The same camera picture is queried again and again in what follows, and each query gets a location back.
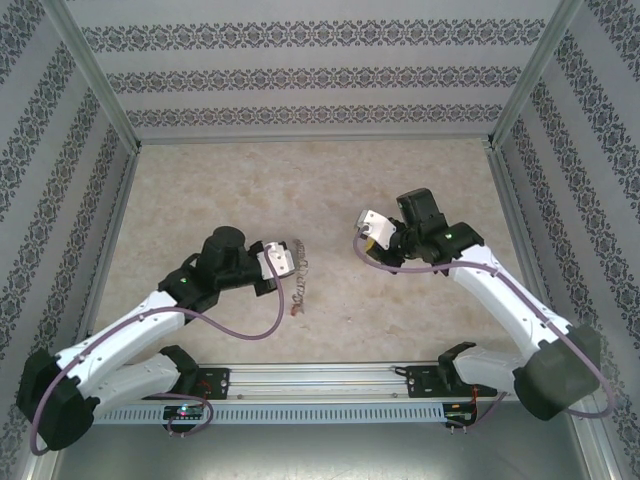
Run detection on slotted grey cable duct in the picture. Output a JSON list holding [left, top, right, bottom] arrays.
[[92, 402, 446, 425]]

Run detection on grey metal sheet panel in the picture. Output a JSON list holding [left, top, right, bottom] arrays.
[[29, 422, 616, 480]]

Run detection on aluminium frame post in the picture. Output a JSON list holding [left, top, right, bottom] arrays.
[[487, 0, 586, 149], [42, 0, 143, 151]]

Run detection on aluminium table edge rail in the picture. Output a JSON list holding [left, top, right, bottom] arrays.
[[74, 147, 142, 346], [488, 144, 574, 326]]

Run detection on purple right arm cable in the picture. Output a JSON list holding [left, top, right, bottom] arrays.
[[352, 224, 616, 435]]

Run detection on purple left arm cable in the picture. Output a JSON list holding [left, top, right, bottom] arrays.
[[29, 257, 295, 457]]

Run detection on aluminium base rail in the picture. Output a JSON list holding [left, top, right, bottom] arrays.
[[47, 363, 591, 401]]

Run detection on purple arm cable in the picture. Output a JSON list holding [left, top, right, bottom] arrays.
[[29, 257, 295, 457], [352, 224, 616, 435]]

